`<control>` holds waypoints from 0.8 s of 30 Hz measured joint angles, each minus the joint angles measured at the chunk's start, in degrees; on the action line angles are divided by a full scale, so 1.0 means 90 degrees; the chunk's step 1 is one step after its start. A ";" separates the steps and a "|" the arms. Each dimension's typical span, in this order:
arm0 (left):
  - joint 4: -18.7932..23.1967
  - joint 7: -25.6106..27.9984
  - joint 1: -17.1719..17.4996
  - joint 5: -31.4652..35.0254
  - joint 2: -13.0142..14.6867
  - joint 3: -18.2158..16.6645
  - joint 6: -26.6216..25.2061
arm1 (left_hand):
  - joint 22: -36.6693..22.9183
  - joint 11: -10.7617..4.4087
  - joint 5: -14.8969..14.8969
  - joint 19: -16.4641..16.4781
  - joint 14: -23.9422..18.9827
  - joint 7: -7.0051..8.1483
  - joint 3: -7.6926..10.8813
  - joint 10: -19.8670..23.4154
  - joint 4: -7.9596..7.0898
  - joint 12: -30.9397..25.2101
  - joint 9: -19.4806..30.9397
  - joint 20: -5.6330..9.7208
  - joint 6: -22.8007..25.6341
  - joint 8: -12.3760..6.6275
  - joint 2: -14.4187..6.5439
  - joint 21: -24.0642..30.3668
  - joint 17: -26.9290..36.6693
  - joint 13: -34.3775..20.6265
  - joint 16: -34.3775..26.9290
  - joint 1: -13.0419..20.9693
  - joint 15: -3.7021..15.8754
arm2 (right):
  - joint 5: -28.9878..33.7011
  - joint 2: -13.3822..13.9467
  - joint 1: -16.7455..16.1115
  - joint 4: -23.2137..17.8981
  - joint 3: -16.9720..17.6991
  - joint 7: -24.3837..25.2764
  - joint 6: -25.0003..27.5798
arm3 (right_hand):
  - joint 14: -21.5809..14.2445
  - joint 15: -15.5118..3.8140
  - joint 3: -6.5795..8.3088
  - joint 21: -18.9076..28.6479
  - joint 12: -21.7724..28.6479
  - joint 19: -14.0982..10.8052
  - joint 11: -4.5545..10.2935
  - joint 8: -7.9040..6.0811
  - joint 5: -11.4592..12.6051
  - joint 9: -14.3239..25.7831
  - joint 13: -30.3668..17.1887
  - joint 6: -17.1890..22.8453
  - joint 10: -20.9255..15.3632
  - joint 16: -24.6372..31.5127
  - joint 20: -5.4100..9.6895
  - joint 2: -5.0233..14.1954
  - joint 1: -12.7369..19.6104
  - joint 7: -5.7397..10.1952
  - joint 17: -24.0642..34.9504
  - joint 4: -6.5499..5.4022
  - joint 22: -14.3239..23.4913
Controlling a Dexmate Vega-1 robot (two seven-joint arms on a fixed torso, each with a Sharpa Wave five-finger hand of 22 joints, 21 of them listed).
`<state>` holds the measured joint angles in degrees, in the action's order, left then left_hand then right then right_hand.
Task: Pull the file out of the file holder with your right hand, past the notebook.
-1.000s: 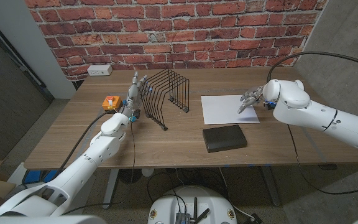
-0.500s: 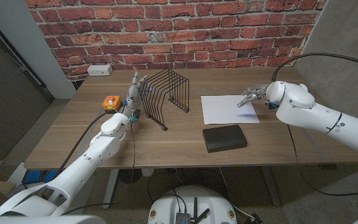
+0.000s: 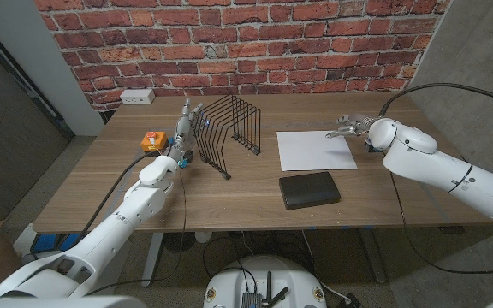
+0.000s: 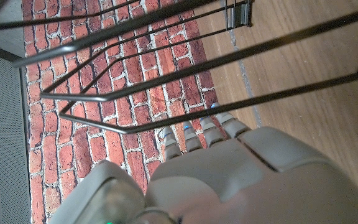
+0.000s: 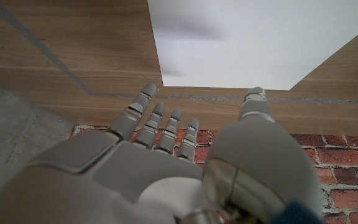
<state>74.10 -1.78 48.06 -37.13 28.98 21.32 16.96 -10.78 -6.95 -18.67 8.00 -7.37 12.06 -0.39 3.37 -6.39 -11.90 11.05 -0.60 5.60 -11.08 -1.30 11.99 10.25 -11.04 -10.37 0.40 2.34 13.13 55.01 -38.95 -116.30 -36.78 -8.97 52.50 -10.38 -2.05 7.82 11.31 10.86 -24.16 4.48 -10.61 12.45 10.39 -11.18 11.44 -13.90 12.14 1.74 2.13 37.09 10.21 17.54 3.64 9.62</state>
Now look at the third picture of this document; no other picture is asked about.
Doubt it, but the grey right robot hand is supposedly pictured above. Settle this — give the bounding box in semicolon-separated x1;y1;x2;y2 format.
325;113;378;139

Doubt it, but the white table leg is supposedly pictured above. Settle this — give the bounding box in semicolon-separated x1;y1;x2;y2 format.
140;232;165;288

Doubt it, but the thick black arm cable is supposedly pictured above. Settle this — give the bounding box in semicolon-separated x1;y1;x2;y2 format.
56;149;162;252
378;82;493;117

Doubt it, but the white power outlet strip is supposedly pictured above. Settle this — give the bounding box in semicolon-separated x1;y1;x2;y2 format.
119;88;156;105

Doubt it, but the white paper file sheet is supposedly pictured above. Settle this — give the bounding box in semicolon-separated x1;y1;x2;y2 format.
276;129;359;173

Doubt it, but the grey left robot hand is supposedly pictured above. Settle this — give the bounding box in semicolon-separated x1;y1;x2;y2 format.
167;97;205;162

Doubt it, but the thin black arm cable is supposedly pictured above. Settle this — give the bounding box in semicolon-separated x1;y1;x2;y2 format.
388;169;493;275
84;164;187;297

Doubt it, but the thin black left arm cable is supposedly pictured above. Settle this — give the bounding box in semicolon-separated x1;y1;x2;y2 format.
84;164;187;297

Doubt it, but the black antenna radio module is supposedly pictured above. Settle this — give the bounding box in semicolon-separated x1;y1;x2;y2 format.
241;269;290;308

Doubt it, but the black rectangular box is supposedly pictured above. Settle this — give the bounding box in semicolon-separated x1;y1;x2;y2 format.
278;171;342;211

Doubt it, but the black wire file holder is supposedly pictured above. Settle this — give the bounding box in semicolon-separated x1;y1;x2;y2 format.
191;94;262;181

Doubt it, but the grey table leg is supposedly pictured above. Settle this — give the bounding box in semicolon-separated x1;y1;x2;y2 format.
359;228;388;286

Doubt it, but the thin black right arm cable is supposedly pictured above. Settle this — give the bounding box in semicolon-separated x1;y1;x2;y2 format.
388;169;493;275

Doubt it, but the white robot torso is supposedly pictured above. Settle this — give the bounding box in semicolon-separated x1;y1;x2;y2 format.
202;255;328;308

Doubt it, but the printed red brick backdrop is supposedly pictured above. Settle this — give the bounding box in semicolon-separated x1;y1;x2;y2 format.
34;0;453;113

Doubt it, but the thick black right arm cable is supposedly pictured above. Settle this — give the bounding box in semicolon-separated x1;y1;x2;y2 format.
378;82;493;117

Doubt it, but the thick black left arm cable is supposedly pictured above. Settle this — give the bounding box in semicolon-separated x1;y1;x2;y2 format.
56;149;162;252

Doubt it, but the orange emergency stop box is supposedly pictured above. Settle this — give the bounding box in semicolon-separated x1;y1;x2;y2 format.
140;131;169;153

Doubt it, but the blue box under table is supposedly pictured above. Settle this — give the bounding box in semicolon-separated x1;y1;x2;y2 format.
30;233;80;254

